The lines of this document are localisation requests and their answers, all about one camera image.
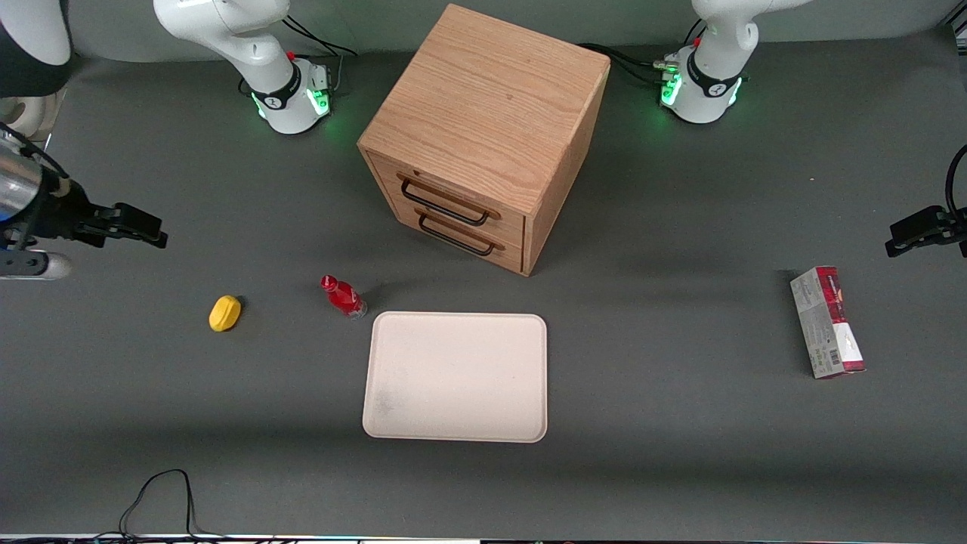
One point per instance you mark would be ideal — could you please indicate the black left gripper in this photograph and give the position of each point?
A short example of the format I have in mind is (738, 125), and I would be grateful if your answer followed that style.
(937, 224)

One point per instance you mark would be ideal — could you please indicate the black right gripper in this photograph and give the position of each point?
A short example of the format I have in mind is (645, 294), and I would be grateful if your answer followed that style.
(62, 212)

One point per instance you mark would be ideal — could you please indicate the red coke bottle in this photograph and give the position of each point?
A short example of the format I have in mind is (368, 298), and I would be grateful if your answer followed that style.
(344, 296)

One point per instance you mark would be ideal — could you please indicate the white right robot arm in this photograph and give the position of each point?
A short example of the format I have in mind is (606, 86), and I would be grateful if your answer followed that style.
(257, 45)

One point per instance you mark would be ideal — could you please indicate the beige plastic tray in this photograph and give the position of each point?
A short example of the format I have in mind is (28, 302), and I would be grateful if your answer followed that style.
(455, 377)

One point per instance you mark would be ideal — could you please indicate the yellow lemon toy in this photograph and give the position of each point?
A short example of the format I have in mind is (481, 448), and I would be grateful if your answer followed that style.
(224, 313)

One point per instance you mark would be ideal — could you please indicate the grey and red carton box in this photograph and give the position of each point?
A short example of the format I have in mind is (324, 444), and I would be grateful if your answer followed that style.
(827, 321)

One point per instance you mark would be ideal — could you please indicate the wooden two-drawer cabinet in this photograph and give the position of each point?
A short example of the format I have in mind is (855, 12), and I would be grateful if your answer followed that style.
(491, 106)

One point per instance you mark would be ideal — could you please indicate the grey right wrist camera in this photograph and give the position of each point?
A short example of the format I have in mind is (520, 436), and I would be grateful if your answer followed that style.
(34, 265)

